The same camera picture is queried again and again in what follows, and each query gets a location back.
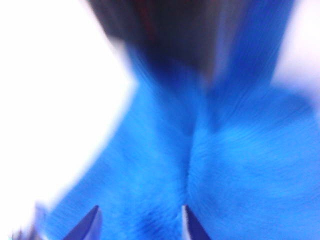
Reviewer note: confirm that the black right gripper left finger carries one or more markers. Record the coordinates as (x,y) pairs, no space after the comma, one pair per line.
(90,225)

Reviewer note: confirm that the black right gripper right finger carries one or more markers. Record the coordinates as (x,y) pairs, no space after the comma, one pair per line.
(191,227)

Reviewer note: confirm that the blue microfibre rag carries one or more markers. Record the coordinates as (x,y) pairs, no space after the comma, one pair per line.
(225,162)

